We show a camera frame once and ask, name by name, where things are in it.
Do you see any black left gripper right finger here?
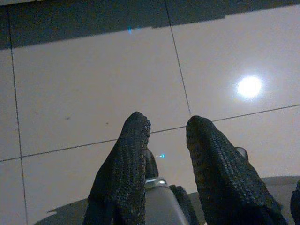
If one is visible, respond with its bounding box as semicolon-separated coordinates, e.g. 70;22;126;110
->
186;115;288;225

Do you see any grey left robot foot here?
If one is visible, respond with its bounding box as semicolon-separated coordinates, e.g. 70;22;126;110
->
144;177;200;225

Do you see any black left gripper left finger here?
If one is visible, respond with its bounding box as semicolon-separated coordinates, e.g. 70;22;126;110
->
82;111;151;225

